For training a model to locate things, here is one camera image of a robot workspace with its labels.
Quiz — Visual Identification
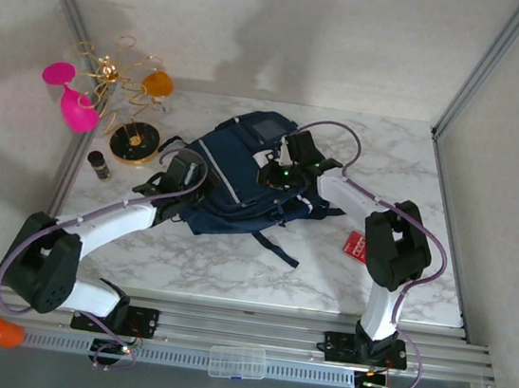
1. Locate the navy blue backpack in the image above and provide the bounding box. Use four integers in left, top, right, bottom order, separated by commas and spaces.
144, 98, 359, 275

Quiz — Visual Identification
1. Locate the red stationery packet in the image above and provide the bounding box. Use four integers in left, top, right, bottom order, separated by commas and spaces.
339, 230, 373, 266

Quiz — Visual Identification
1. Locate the small dark bottle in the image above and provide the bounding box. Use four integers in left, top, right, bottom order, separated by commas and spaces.
83, 149, 117, 184

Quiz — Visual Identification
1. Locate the orange goblet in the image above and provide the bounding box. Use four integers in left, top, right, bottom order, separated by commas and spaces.
137, 67, 178, 116

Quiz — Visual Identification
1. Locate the pink goblet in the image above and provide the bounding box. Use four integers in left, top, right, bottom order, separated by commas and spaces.
34, 59, 109, 137

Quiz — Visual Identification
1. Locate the clear plastic organizer box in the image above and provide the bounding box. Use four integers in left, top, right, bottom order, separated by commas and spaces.
206, 341, 269, 386

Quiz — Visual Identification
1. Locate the circuit board with LED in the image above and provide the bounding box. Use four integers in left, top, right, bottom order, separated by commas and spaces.
87, 337, 139, 373
356, 367, 393, 388

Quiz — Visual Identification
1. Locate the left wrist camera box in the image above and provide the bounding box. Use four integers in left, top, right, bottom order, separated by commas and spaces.
182, 158, 203, 188

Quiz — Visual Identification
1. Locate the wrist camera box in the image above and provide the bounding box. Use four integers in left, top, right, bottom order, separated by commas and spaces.
275, 134, 298, 169
182, 158, 203, 188

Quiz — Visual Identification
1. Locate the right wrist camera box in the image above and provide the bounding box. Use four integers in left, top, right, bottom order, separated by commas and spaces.
275, 134, 298, 169

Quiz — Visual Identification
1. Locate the gold wire glass rack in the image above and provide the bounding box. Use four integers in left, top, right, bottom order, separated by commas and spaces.
58, 28, 178, 172

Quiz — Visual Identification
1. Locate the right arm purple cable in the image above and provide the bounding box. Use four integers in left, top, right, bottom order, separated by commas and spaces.
260, 116, 465, 388

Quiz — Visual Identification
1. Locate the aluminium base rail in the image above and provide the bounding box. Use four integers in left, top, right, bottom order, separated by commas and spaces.
0, 277, 502, 387

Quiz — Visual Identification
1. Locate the grey slotted cable duct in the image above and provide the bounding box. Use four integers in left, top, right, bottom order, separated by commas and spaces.
21, 325, 360, 388

